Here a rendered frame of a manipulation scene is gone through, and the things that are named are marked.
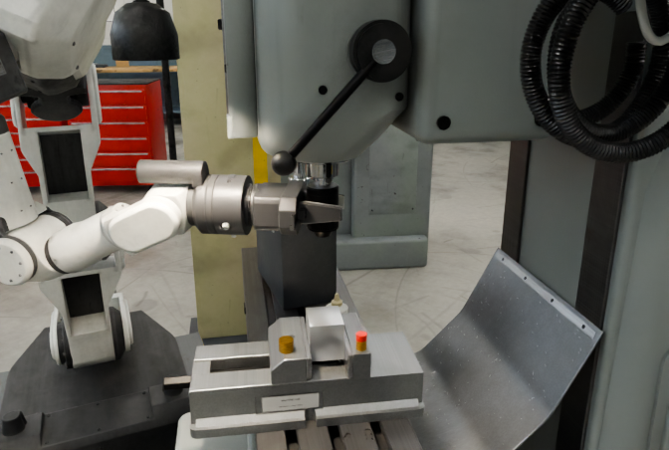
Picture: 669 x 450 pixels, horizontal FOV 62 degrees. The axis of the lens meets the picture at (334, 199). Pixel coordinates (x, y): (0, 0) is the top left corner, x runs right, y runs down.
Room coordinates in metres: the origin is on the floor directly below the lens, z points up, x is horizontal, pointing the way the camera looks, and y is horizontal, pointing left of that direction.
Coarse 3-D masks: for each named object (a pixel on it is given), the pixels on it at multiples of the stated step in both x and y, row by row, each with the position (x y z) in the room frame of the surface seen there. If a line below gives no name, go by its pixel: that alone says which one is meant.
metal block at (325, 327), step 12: (312, 312) 0.78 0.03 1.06; (324, 312) 0.78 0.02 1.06; (336, 312) 0.78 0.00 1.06; (312, 324) 0.74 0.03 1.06; (324, 324) 0.74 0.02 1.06; (336, 324) 0.74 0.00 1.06; (312, 336) 0.74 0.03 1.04; (324, 336) 0.74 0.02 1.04; (336, 336) 0.74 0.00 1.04; (312, 348) 0.74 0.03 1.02; (324, 348) 0.74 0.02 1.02; (336, 348) 0.74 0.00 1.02; (312, 360) 0.74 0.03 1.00
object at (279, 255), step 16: (304, 224) 1.06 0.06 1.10; (272, 240) 1.11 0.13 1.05; (288, 240) 1.05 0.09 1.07; (304, 240) 1.06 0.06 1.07; (320, 240) 1.08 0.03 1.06; (272, 256) 1.12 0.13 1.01; (288, 256) 1.05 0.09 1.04; (304, 256) 1.06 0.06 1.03; (320, 256) 1.08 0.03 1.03; (272, 272) 1.12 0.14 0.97; (288, 272) 1.05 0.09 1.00; (304, 272) 1.06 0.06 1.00; (320, 272) 1.08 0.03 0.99; (272, 288) 1.12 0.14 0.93; (288, 288) 1.05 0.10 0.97; (304, 288) 1.06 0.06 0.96; (320, 288) 1.08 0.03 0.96; (288, 304) 1.05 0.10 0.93; (304, 304) 1.06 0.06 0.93
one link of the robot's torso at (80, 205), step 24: (96, 72) 1.29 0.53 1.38; (96, 96) 1.26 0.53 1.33; (24, 120) 1.22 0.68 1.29; (96, 120) 1.23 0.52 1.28; (24, 144) 1.17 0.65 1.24; (48, 144) 1.22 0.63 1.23; (72, 144) 1.24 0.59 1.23; (96, 144) 1.22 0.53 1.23; (48, 168) 1.22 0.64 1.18; (72, 168) 1.24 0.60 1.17; (48, 192) 1.22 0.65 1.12; (72, 192) 1.24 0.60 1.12; (72, 216) 1.19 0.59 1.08
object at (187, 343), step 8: (184, 336) 1.82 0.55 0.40; (192, 336) 1.82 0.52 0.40; (184, 344) 1.76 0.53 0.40; (192, 344) 1.76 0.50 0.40; (200, 344) 1.76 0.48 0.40; (184, 352) 1.71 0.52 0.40; (192, 352) 1.71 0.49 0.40; (184, 360) 1.66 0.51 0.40; (192, 360) 1.66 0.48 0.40; (192, 368) 1.61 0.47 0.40; (0, 376) 1.57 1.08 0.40; (0, 384) 1.53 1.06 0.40; (0, 392) 1.49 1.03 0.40; (0, 400) 1.45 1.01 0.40
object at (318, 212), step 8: (304, 208) 0.75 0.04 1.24; (312, 208) 0.75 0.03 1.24; (320, 208) 0.75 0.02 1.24; (328, 208) 0.75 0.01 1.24; (336, 208) 0.74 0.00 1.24; (304, 216) 0.74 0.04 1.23; (312, 216) 0.75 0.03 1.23; (320, 216) 0.75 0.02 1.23; (328, 216) 0.75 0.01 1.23; (336, 216) 0.74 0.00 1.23
